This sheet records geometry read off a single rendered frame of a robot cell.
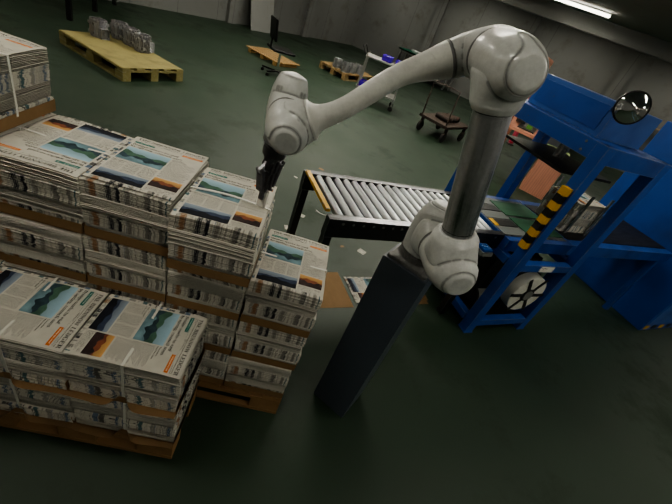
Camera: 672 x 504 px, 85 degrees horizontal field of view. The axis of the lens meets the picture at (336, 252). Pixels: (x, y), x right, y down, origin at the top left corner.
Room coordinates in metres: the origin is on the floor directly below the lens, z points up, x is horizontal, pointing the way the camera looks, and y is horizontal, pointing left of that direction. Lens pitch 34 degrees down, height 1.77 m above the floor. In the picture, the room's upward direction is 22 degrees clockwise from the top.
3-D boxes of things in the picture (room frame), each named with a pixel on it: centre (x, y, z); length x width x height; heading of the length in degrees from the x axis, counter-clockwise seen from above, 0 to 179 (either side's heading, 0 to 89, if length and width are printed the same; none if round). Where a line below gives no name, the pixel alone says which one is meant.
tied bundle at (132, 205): (1.09, 0.72, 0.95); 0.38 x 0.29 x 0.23; 10
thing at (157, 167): (1.10, 0.72, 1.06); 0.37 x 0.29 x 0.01; 10
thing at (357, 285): (2.29, -0.36, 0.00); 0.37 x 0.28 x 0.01; 122
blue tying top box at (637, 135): (2.81, -1.19, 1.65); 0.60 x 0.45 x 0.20; 32
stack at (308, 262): (1.12, 0.58, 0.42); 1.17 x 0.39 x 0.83; 100
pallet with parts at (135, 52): (4.95, 3.73, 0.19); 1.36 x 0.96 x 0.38; 68
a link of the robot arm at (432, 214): (1.28, -0.31, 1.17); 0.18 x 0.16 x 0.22; 18
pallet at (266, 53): (8.78, 2.96, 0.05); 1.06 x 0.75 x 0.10; 68
